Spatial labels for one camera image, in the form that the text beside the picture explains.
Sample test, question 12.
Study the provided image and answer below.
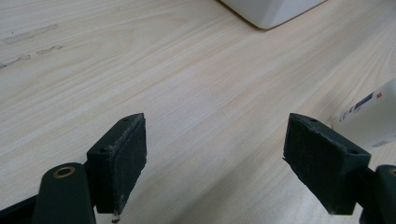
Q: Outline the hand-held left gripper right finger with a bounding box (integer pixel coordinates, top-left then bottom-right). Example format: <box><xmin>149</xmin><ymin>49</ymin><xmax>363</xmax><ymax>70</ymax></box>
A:
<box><xmin>282</xmin><ymin>112</ymin><xmax>372</xmax><ymax>216</ymax></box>

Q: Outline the white labelled packet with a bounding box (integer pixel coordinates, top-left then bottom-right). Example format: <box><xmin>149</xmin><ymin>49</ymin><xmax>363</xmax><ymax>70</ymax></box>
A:
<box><xmin>332</xmin><ymin>77</ymin><xmax>396</xmax><ymax>149</ymax></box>

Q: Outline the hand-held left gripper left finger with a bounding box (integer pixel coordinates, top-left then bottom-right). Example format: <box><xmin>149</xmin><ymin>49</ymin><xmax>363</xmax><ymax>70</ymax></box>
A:
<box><xmin>86</xmin><ymin>112</ymin><xmax>148</xmax><ymax>216</ymax></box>

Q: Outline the white plastic storage bin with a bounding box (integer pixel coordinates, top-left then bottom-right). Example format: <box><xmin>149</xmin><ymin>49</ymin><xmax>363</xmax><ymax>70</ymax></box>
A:
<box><xmin>218</xmin><ymin>0</ymin><xmax>328</xmax><ymax>31</ymax></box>

